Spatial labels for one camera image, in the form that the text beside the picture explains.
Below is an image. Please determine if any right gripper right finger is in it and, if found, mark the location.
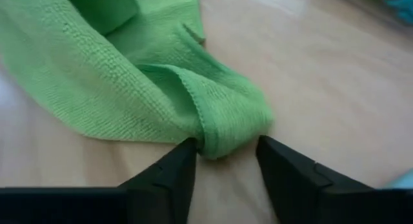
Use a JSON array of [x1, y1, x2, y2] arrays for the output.
[[256, 135, 372, 224]]

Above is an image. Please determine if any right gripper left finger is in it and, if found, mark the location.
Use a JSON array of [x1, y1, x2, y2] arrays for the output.
[[117, 137, 198, 224]]

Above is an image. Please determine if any green microfiber towel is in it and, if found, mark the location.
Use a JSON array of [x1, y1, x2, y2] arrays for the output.
[[0, 0, 275, 160]]

